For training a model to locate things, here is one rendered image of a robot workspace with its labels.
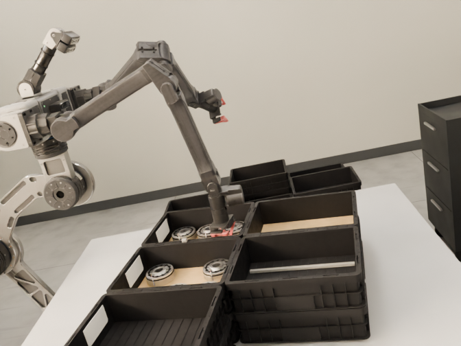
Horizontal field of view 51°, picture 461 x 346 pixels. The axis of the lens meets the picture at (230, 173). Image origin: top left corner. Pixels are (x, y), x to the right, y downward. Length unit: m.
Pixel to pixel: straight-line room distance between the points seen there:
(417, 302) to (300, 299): 0.41
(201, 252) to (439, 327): 0.81
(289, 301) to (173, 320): 0.36
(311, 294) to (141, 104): 3.64
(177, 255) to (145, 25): 3.22
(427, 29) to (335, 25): 0.83
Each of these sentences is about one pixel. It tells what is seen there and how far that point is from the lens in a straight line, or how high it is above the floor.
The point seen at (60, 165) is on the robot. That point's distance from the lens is 2.07.
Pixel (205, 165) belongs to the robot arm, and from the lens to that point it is 1.68.
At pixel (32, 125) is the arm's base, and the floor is 1.46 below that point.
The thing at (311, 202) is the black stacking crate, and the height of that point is 0.90.
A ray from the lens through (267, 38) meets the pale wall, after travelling 4.65.
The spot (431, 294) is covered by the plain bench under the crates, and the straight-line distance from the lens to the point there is 1.72.
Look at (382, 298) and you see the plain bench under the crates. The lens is 1.71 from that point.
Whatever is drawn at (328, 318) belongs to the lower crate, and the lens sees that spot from 1.50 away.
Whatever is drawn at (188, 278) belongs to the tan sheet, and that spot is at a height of 0.83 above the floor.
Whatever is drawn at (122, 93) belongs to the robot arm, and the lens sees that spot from 1.63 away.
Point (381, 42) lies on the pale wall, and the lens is 4.81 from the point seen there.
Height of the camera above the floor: 1.68
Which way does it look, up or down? 18 degrees down
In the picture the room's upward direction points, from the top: 13 degrees counter-clockwise
